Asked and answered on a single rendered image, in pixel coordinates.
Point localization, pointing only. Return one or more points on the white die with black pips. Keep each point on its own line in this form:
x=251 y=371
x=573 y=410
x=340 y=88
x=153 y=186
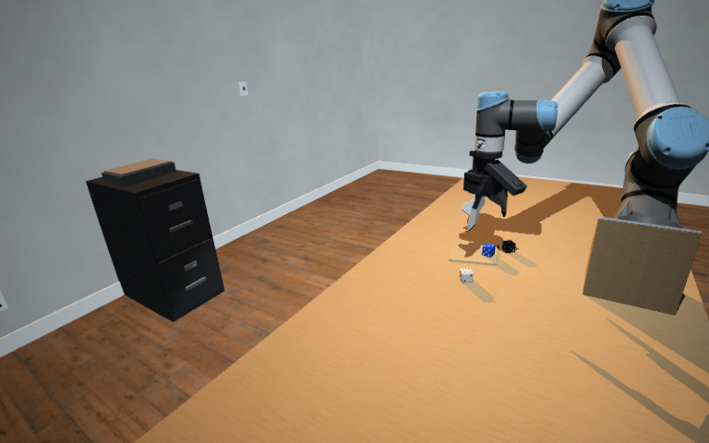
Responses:
x=466 y=275

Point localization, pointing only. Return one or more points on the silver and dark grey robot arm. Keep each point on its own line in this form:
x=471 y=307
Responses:
x=677 y=139

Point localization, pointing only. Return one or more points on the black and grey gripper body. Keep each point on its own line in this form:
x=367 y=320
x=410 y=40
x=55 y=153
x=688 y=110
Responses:
x=478 y=175

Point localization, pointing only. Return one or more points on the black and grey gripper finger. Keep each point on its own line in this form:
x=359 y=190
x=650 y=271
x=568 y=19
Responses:
x=501 y=199
x=473 y=207

